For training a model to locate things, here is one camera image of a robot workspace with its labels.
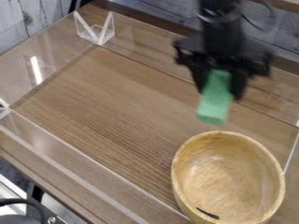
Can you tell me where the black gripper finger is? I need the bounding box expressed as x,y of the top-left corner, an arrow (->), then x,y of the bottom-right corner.
191,63 -> 211,93
229,69 -> 248,100

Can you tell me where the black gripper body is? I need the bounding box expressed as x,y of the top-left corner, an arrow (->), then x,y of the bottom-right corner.
172,12 -> 273,76

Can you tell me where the green stick block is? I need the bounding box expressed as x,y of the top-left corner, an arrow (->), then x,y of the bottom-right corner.
196,70 -> 233,125

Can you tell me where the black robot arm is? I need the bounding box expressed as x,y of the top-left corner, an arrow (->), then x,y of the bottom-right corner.
172,0 -> 273,100

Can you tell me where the wooden bowl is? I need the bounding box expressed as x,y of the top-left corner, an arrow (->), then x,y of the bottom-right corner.
171,130 -> 285,224

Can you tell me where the clear acrylic corner bracket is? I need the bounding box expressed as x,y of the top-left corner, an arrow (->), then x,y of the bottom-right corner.
73,10 -> 115,46

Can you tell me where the clear acrylic barrier wall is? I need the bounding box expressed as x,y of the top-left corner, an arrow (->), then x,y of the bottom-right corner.
0,10 -> 299,224

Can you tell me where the black table leg frame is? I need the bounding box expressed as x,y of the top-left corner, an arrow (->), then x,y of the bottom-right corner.
25,183 -> 67,224

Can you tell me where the black cable lower left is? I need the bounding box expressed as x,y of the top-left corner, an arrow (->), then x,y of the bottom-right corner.
0,199 -> 44,218

